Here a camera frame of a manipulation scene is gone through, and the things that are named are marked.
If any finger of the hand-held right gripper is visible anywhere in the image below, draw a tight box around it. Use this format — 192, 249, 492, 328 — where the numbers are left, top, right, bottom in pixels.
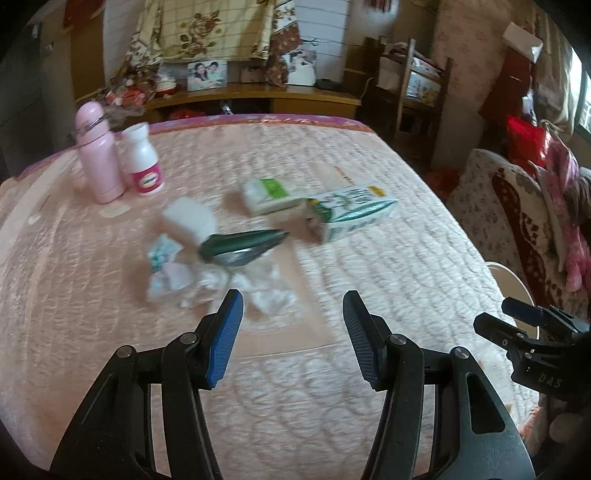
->
502, 296, 555, 327
473, 312, 529, 354

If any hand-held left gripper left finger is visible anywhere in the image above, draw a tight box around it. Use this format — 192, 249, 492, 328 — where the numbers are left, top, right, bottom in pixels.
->
50, 289, 245, 480

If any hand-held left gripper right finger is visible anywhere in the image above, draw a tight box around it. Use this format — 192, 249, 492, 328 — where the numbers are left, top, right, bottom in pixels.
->
342, 291, 536, 480

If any clear plastic bag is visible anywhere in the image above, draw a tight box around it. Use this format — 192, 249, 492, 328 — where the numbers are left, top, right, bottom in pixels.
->
180, 265, 298, 315

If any dark green snack wrapper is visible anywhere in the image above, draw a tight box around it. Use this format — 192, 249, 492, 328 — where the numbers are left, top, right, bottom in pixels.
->
198, 228, 289, 268

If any green white carton box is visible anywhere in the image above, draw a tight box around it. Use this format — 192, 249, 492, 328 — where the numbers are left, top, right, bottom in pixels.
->
305, 185, 399, 244

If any white foam block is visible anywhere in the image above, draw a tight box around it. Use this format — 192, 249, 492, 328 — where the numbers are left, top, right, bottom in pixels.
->
163, 198, 218, 245

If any green white tissue pack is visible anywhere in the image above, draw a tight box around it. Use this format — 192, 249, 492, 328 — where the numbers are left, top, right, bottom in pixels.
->
243, 178, 315, 217

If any pink printed jacket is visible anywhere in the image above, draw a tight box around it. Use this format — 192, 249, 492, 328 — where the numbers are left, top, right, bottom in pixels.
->
538, 120, 591, 291

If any sofa with floral blanket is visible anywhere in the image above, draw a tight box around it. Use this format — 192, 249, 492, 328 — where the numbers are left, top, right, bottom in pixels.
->
448, 148, 591, 324

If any white pill bottle pink label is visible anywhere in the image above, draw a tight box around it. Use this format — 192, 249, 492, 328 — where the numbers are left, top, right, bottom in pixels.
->
121, 122, 165, 197

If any window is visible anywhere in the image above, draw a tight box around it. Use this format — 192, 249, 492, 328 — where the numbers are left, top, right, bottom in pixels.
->
570, 46, 591, 139

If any pink insulated bottle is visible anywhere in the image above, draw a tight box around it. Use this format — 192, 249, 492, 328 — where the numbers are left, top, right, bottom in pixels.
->
75, 102, 124, 204

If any beige curtain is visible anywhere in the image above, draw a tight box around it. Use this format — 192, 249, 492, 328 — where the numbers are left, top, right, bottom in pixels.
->
531, 0, 583, 134

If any floral covered standing appliance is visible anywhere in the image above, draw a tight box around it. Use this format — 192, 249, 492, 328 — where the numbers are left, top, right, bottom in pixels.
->
434, 0, 513, 162

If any wooden chair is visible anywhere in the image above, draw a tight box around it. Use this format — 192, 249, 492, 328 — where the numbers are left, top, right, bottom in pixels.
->
362, 37, 453, 158

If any wooden cabinet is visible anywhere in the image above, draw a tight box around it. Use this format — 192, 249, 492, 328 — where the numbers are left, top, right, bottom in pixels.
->
106, 80, 363, 123

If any pile of cluttered knick-knacks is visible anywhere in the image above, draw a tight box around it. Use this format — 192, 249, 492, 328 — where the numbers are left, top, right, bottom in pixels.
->
104, 65, 185, 112

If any framed couple photo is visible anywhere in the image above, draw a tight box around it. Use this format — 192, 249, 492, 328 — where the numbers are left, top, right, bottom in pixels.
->
187, 60, 228, 92

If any wedding photo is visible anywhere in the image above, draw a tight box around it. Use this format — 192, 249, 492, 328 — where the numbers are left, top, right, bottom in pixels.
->
286, 48, 319, 86

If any floral patterned cloth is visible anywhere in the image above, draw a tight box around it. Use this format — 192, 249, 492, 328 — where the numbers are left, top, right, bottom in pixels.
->
122, 0, 301, 88

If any grey refrigerator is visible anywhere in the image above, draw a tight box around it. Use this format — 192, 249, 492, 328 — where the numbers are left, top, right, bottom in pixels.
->
0, 18, 51, 183

